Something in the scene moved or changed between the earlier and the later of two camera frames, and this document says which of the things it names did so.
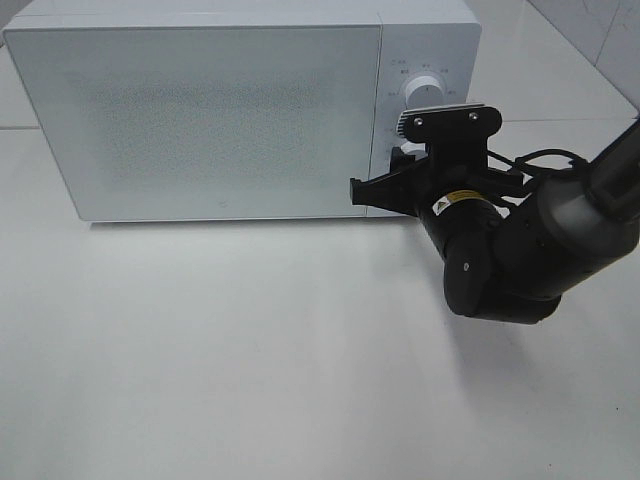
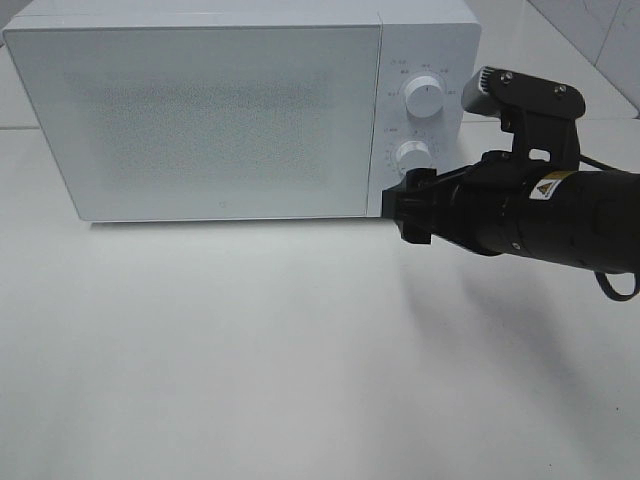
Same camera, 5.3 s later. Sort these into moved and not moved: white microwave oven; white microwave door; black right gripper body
Moved: black right gripper body
Not moved: white microwave door; white microwave oven
